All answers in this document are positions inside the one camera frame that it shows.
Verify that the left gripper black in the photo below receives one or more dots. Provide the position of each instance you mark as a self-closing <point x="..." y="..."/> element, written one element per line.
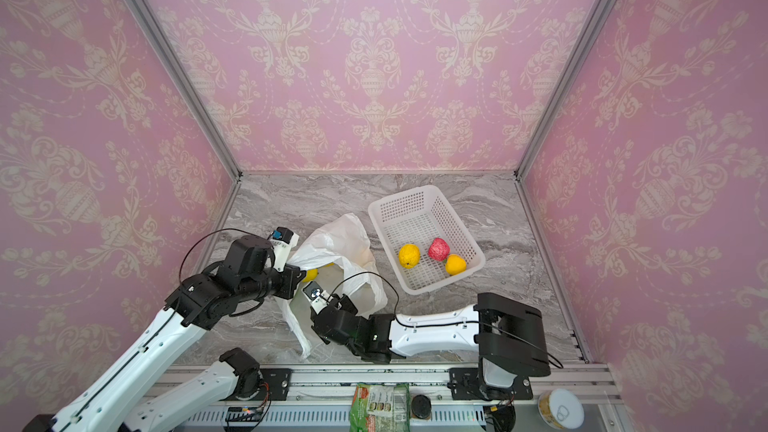
<point x="292" y="280"/>

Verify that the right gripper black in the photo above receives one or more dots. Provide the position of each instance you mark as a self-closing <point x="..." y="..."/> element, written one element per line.
<point x="327" y="317"/>

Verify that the yellow toy lemon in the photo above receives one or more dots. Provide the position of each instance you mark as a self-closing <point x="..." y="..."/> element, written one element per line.
<point x="311" y="275"/>

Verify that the white plastic bag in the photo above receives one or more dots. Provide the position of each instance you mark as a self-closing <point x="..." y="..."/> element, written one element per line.
<point x="340" y="252"/>

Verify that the yellow toy orange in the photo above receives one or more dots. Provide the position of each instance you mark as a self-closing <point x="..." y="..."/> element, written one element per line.
<point x="409" y="256"/>

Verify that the red toy apple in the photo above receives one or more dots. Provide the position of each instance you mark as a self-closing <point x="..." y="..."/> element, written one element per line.
<point x="439" y="250"/>

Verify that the small orange toy fruit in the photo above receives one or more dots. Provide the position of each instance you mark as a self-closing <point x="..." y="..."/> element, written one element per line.
<point x="455" y="265"/>

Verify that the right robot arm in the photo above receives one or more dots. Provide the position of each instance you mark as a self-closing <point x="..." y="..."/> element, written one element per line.
<point x="507" y="336"/>

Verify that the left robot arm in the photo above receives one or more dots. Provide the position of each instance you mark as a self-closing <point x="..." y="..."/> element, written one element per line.
<point x="106" y="404"/>

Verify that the green snack packet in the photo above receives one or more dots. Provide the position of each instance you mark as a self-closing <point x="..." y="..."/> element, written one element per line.
<point x="380" y="408"/>

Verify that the white plastic basket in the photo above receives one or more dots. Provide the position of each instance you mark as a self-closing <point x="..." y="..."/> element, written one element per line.
<point x="418" y="216"/>

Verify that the white lid tin can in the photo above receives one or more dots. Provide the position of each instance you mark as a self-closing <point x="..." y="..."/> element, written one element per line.
<point x="561" y="409"/>

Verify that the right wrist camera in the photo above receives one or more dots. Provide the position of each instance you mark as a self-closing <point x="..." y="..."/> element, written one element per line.
<point x="317" y="297"/>

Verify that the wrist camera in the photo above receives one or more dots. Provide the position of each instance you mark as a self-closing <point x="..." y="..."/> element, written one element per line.
<point x="283" y="240"/>
<point x="317" y="297"/>

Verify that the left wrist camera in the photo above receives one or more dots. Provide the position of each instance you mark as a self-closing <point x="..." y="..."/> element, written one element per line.
<point x="283" y="240"/>

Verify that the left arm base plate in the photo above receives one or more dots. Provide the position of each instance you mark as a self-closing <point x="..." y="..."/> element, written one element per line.
<point x="270" y="384"/>

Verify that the dark jar on rail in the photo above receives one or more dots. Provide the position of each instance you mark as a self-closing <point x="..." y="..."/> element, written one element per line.
<point x="421" y="407"/>

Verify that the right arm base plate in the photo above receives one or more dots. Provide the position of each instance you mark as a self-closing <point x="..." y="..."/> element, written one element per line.
<point x="468" y="384"/>

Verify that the left aluminium corner post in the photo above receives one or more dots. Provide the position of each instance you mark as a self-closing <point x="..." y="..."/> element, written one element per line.
<point x="153" y="31"/>

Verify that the aluminium corner post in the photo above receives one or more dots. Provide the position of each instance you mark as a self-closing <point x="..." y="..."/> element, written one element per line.
<point x="153" y="31"/>
<point x="592" y="27"/>

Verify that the aluminium front rail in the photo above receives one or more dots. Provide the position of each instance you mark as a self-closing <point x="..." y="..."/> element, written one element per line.
<point x="320" y="397"/>

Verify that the right aluminium corner post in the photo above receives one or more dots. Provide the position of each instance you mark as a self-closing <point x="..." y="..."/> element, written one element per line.
<point x="592" y="27"/>

